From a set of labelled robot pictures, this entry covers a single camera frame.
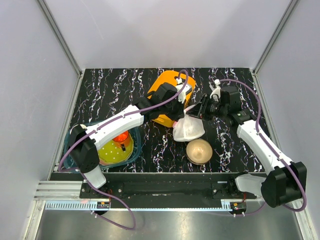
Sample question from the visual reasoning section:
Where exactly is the teal transparent tray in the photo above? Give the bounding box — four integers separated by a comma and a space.
64, 121, 142, 172

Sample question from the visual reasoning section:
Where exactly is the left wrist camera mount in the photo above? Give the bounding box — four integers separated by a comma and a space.
175, 77, 193, 104

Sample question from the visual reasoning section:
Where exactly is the orange plastic basket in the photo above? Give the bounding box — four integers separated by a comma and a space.
147, 70, 196, 128

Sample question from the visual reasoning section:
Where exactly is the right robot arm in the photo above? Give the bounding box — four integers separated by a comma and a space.
186, 86, 307, 210

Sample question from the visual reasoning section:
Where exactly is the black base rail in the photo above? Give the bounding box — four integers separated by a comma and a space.
79, 172, 257, 208

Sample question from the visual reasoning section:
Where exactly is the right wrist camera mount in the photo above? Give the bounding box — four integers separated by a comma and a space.
209, 79, 221, 102

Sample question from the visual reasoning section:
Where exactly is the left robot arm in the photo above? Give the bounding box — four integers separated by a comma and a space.
67, 82, 192, 198

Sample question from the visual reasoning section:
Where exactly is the yellow-green dotted plate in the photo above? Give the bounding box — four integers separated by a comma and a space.
98, 140, 134, 166

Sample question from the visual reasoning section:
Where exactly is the beige glass bowl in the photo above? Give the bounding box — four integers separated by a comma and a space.
186, 138, 213, 165

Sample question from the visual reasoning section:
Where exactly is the white mesh laundry bag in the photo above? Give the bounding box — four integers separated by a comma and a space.
172, 104, 205, 142

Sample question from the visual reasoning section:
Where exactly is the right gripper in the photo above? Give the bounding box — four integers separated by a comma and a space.
186, 94, 228, 122

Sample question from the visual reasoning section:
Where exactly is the orange plastic cup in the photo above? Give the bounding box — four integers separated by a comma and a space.
112, 130, 131, 152

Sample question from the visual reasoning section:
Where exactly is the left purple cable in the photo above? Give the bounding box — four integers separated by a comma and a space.
57, 69, 190, 231

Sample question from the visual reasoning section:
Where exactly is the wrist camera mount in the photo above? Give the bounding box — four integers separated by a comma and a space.
175, 77, 193, 104
209, 79, 221, 102

